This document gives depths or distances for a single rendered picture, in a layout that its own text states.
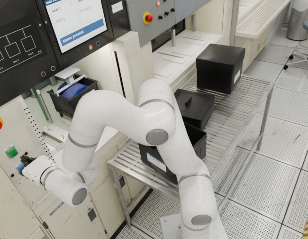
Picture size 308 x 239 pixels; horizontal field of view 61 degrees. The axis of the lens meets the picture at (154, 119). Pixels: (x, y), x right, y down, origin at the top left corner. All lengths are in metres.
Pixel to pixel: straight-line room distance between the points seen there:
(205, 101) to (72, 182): 1.14
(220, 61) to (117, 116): 1.41
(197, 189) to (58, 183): 0.46
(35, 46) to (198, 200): 0.82
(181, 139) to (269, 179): 1.83
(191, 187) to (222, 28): 2.06
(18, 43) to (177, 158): 0.71
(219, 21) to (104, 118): 2.20
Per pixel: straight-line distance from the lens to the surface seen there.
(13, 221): 1.41
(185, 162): 0.79
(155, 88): 0.69
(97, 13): 1.33
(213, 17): 2.77
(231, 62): 1.96
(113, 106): 0.65
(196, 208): 0.88
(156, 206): 2.28
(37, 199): 1.43
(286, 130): 3.01
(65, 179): 0.94
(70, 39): 1.23
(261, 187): 2.45
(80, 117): 0.69
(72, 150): 0.77
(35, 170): 1.05
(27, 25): 1.12
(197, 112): 1.71
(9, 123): 1.17
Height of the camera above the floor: 1.92
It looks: 39 degrees down
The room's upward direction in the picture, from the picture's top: 7 degrees counter-clockwise
